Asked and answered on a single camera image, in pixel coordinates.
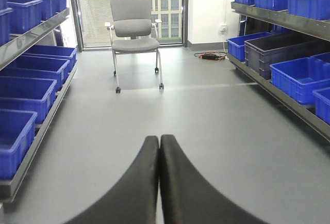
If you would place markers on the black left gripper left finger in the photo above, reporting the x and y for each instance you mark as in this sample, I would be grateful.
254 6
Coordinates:
133 198

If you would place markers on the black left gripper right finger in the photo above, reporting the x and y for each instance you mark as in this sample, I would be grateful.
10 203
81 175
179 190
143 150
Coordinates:
187 197

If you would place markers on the left grey shelf rack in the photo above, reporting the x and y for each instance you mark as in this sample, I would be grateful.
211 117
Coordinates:
9 52

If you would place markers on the blue bin left nearest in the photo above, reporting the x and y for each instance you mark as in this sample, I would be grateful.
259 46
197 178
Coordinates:
17 135

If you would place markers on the blue bin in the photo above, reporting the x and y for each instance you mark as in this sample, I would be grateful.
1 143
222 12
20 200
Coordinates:
17 135
298 78
30 94

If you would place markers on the dark grey plastic bin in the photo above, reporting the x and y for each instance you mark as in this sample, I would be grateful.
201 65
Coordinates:
262 52

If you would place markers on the blue bin right lower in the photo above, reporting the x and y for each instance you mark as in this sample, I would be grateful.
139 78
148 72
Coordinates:
298 78

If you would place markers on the grey office chair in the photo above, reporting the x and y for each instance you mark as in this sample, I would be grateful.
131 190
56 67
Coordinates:
132 24

